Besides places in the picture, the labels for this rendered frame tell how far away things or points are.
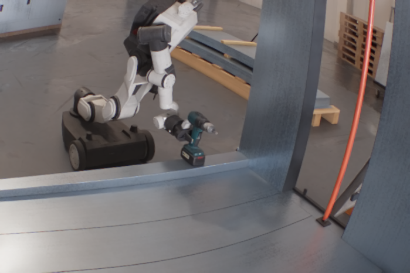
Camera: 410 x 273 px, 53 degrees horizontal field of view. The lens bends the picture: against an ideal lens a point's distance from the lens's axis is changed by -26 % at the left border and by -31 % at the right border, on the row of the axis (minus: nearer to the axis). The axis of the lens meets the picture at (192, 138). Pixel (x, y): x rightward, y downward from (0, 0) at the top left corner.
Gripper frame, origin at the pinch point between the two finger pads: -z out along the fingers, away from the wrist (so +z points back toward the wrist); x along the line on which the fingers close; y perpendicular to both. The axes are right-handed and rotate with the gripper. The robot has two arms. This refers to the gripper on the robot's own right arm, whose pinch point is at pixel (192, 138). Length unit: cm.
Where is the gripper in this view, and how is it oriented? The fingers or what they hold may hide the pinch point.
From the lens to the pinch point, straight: 270.3
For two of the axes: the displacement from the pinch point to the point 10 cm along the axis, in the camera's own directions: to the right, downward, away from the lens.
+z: -5.5, -4.2, 7.3
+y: -1.6, 9.0, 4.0
